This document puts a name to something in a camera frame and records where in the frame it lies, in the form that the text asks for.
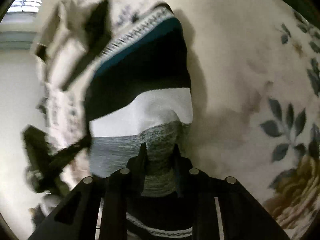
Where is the black patterned knit sweater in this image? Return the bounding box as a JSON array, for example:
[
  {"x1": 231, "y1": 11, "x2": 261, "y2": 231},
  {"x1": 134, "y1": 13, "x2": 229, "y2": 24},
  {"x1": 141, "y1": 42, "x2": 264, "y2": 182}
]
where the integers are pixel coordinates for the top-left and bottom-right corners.
[{"x1": 84, "y1": 3, "x2": 193, "y2": 239}]

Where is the beige folded garment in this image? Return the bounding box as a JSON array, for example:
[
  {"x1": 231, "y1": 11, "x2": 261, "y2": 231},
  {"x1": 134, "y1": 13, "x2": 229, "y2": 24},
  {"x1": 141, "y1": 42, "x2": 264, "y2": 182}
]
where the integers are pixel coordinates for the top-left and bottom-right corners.
[{"x1": 35, "y1": 0, "x2": 113, "y2": 93}]

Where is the floral bed sheet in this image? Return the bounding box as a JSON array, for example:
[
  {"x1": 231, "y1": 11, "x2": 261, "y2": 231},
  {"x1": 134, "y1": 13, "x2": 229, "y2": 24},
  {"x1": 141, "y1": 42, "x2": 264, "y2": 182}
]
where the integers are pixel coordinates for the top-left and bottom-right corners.
[{"x1": 32, "y1": 0, "x2": 320, "y2": 240}]

